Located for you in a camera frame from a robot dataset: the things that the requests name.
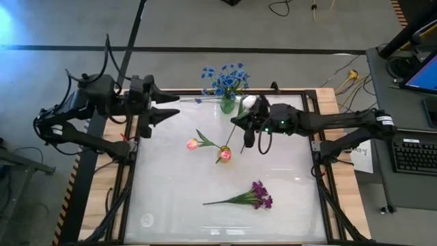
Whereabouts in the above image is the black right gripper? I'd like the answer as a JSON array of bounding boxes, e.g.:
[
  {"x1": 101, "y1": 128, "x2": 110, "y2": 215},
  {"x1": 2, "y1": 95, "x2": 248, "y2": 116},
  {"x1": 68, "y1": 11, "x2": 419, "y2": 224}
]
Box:
[{"x1": 231, "y1": 97, "x2": 303, "y2": 148}]

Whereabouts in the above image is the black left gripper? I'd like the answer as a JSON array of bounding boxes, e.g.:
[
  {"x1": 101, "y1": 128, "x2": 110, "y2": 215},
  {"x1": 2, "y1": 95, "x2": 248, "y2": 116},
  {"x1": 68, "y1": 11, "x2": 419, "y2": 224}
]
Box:
[{"x1": 124, "y1": 74, "x2": 181, "y2": 139}]

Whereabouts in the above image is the white artificial tulip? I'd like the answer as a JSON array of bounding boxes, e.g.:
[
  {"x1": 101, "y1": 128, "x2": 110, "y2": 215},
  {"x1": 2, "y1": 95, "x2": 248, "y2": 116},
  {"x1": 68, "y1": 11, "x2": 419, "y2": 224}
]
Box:
[{"x1": 225, "y1": 94, "x2": 258, "y2": 148}]

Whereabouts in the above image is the pink artificial tulip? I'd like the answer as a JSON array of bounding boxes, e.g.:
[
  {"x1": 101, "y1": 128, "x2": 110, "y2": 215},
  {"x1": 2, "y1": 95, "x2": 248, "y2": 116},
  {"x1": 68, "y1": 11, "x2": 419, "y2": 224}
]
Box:
[
  {"x1": 186, "y1": 128, "x2": 223, "y2": 152},
  {"x1": 214, "y1": 148, "x2": 233, "y2": 165}
]

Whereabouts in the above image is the purple artificial flower bunch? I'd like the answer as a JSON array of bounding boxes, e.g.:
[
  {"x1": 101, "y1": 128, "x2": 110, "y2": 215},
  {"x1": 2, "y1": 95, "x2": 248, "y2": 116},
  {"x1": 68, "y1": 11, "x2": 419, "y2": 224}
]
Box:
[{"x1": 202, "y1": 180, "x2": 274, "y2": 210}]

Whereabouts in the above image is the green glass vase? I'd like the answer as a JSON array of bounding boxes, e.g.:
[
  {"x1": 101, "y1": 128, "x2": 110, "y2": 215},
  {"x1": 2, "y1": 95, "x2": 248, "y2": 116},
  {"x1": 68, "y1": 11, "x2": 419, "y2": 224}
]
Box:
[{"x1": 219, "y1": 96, "x2": 236, "y2": 114}]

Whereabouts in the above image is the yellow ribbed glass vase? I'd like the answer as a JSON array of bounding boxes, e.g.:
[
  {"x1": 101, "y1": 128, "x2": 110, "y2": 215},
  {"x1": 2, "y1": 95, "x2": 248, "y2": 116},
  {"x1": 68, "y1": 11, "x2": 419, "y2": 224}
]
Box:
[{"x1": 217, "y1": 144, "x2": 233, "y2": 164}]

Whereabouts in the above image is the clear round glass lid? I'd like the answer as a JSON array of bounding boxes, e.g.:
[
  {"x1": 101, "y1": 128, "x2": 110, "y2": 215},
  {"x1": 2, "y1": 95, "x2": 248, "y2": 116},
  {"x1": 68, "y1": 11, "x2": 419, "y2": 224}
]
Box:
[{"x1": 140, "y1": 213, "x2": 155, "y2": 228}]

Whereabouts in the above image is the white paper sheet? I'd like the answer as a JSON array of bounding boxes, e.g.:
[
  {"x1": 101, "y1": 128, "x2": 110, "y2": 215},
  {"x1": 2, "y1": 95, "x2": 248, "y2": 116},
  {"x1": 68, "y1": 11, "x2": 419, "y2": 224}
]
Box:
[{"x1": 350, "y1": 138, "x2": 375, "y2": 174}]

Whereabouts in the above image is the grey side table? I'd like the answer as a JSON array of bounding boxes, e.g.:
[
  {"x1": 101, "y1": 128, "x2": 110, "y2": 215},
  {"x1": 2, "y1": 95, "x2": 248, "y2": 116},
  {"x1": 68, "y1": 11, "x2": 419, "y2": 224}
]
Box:
[{"x1": 0, "y1": 136, "x2": 57, "y2": 246}]

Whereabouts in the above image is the black computer keyboard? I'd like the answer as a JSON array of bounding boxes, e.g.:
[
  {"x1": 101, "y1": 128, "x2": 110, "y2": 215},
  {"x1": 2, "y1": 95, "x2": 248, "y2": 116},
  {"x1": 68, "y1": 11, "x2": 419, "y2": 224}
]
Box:
[{"x1": 388, "y1": 137, "x2": 437, "y2": 176}]

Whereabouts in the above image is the grey office desk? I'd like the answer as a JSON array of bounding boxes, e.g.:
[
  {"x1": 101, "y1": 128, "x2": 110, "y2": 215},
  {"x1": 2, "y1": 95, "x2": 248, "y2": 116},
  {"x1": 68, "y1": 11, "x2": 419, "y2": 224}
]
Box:
[{"x1": 365, "y1": 46, "x2": 437, "y2": 211}]

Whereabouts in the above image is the black monitor pole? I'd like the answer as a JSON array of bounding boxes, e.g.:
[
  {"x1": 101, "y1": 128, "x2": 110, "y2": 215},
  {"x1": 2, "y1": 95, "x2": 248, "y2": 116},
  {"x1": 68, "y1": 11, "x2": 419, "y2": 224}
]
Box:
[{"x1": 378, "y1": 0, "x2": 437, "y2": 59}]

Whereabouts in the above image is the black striped-edge floor mat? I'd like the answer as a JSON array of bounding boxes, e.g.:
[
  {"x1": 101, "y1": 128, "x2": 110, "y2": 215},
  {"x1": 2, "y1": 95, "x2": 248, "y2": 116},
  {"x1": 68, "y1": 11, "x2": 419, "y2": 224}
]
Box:
[{"x1": 390, "y1": 0, "x2": 410, "y2": 29}]

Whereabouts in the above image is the monitor with bright screen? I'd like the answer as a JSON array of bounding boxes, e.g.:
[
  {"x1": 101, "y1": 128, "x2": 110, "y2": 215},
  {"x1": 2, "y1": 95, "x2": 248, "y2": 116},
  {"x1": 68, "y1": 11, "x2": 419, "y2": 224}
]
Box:
[{"x1": 401, "y1": 51, "x2": 437, "y2": 96}]

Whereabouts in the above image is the black phone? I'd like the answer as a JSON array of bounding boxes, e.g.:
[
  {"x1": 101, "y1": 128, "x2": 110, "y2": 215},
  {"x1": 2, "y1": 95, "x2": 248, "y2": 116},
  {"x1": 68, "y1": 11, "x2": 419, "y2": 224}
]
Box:
[{"x1": 422, "y1": 97, "x2": 437, "y2": 129}]

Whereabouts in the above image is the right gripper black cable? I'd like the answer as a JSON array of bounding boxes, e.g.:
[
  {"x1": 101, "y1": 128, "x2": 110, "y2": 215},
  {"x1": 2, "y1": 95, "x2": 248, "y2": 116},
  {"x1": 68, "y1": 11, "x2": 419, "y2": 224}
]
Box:
[{"x1": 257, "y1": 118, "x2": 273, "y2": 155}]

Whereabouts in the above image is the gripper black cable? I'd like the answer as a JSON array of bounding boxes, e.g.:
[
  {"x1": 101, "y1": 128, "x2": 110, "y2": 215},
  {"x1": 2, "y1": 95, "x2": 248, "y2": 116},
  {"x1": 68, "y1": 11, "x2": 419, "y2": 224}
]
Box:
[
  {"x1": 64, "y1": 33, "x2": 133, "y2": 85},
  {"x1": 257, "y1": 118, "x2": 273, "y2": 155}
]

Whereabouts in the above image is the black table frame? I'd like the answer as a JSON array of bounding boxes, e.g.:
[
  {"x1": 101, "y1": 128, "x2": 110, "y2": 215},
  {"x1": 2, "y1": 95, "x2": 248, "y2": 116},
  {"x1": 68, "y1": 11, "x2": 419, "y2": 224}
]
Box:
[{"x1": 80, "y1": 87, "x2": 368, "y2": 246}]

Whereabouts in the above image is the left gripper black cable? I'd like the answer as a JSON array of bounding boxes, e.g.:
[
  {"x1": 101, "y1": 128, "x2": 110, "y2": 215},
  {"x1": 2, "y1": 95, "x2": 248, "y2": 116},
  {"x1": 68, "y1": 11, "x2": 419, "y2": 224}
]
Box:
[{"x1": 64, "y1": 33, "x2": 133, "y2": 85}]

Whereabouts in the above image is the black floor cable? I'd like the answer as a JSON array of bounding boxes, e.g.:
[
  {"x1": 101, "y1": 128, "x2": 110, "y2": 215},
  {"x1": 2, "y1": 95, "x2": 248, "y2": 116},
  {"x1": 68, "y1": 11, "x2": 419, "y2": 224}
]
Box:
[{"x1": 268, "y1": 0, "x2": 292, "y2": 18}]

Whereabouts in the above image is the yellow cable with plug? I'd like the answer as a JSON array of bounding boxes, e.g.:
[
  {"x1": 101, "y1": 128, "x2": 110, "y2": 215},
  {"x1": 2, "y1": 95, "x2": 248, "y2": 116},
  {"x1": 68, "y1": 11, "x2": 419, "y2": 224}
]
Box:
[{"x1": 333, "y1": 69, "x2": 360, "y2": 96}]

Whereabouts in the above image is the black cable coil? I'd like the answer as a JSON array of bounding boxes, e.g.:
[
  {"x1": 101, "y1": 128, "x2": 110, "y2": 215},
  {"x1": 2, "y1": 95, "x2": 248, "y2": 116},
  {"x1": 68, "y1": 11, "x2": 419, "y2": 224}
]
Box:
[{"x1": 387, "y1": 54, "x2": 416, "y2": 81}]

